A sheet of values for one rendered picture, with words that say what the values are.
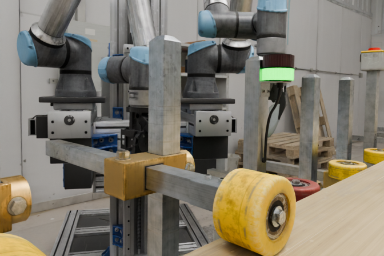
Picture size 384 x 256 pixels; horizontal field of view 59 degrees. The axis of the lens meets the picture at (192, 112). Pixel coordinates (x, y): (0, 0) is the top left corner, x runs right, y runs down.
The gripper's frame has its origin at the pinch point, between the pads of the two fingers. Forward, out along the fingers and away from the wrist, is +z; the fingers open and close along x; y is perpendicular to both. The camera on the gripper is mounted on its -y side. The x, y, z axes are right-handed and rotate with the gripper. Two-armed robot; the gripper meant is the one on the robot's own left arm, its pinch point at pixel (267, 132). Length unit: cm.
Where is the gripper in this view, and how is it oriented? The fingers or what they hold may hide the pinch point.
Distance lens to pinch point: 90.4
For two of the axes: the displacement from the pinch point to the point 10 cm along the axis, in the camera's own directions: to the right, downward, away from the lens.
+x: -9.1, -0.4, 4.0
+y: 4.1, -0.5, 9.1
